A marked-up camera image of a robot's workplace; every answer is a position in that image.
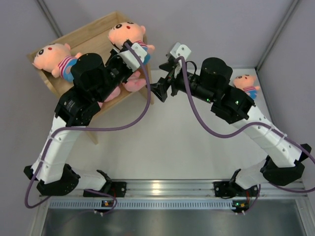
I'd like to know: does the slotted white cable duct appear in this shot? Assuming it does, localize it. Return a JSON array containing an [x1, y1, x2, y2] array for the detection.
[[49, 199, 236, 210]]

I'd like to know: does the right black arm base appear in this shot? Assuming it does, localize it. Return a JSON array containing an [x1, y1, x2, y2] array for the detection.
[[213, 181, 246, 199]]

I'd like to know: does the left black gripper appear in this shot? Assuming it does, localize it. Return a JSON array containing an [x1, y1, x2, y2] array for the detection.
[[92, 48, 131, 103]]

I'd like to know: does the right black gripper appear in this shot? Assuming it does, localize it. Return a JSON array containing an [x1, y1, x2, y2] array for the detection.
[[146, 61, 216, 105]]

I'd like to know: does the boy plush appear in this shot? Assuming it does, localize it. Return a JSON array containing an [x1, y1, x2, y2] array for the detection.
[[108, 22, 155, 65], [32, 43, 83, 83], [233, 74, 260, 100]]

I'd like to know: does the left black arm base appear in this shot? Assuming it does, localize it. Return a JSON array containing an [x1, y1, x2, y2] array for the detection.
[[83, 180, 127, 197]]

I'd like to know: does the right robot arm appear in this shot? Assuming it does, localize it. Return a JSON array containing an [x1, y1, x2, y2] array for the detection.
[[151, 56, 314, 195]]

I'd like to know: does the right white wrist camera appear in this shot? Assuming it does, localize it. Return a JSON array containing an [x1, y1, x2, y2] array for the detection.
[[168, 42, 191, 78]]

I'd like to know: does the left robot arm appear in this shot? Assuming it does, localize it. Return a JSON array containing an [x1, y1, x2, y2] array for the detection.
[[24, 46, 147, 197]]

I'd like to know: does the pink striped plush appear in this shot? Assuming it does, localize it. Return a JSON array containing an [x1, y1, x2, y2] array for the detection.
[[98, 86, 121, 108], [123, 71, 146, 92]]

